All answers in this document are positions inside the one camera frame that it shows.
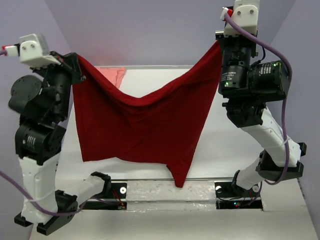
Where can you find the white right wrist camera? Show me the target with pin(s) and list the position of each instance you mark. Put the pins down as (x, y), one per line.
(245, 14)

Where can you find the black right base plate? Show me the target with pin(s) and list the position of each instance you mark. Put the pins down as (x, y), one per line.
(232, 197)

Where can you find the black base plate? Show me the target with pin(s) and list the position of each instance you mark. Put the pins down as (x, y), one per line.
(113, 200)
(232, 197)

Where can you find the folded pink t-shirt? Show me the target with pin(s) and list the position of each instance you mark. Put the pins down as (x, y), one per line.
(114, 74)

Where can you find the red t-shirt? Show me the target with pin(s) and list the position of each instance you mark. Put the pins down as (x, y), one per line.
(162, 127)

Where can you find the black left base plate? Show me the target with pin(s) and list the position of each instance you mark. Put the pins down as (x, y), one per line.
(113, 200)

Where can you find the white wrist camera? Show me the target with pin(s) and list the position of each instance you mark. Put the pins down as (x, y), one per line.
(32, 50)
(245, 14)

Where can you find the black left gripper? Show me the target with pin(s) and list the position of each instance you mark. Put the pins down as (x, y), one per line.
(70, 60)

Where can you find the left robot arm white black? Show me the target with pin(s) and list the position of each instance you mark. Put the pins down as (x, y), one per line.
(42, 101)

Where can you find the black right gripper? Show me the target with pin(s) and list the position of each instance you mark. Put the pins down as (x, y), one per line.
(225, 41)

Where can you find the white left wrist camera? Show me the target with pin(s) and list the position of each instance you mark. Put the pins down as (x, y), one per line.
(32, 50)

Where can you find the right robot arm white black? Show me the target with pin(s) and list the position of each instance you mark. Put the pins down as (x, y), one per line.
(248, 87)

